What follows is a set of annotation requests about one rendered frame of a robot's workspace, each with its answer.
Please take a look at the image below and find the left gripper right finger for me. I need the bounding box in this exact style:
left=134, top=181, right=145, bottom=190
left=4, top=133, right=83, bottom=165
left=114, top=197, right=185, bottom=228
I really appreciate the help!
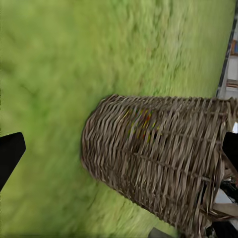
left=222, top=132, right=238, bottom=172

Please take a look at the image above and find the wicker basket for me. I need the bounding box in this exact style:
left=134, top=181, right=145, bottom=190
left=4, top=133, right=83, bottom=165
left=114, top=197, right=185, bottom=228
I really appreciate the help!
left=81, top=94, right=238, bottom=238

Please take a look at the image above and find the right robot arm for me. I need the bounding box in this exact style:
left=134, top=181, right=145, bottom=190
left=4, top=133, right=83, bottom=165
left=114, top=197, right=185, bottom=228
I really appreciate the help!
left=212, top=187, right=238, bottom=238

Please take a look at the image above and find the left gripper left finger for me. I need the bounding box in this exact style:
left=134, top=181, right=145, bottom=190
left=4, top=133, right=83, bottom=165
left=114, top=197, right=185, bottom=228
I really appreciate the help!
left=0, top=132, right=26, bottom=191

